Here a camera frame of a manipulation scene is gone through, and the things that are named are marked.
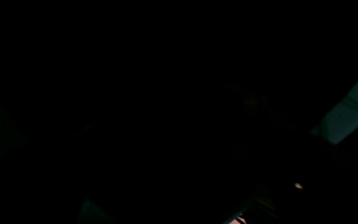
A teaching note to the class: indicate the teal table cloth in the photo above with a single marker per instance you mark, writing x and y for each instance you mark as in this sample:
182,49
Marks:
341,120

